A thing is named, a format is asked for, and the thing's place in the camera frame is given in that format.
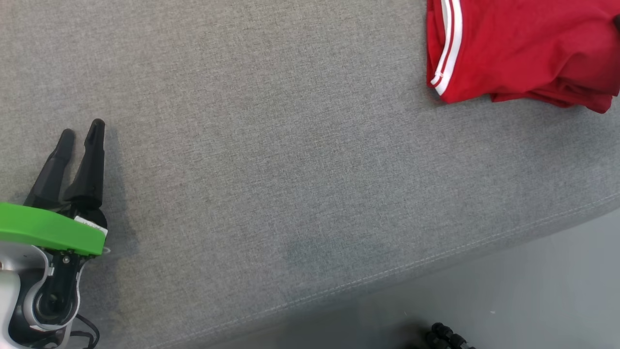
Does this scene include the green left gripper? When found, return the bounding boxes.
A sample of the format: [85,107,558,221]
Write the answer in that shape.
[0,119,111,257]

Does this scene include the red white basketball jersey shirt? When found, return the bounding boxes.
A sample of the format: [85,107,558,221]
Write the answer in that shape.
[426,0,620,105]

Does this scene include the red shorts with white stripe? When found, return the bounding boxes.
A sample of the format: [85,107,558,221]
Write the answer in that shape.
[490,82,617,114]

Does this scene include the grey fabric sofa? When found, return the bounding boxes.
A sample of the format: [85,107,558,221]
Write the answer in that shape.
[0,0,620,349]

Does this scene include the black knobbed object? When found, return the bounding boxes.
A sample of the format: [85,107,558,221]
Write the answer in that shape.
[425,322,478,349]

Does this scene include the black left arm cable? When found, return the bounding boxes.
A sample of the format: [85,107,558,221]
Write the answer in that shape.
[29,314,100,349]

